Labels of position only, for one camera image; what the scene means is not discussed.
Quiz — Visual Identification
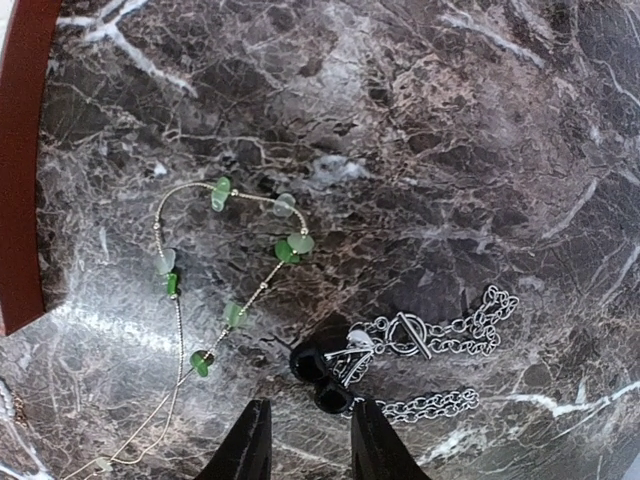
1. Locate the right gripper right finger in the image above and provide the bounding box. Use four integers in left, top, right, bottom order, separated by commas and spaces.
351, 400, 430, 480

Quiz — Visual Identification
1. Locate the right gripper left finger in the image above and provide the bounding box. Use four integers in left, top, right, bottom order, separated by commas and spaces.
194, 399, 272, 480

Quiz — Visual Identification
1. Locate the toggle clasp chain necklace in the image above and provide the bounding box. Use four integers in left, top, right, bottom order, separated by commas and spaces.
289, 283, 520, 426

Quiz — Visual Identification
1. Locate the small red jewelry tray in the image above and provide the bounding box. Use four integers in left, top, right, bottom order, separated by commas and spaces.
1, 0, 61, 336

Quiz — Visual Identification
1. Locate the green bead thin necklace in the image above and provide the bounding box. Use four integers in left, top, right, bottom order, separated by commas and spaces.
64, 175, 316, 480

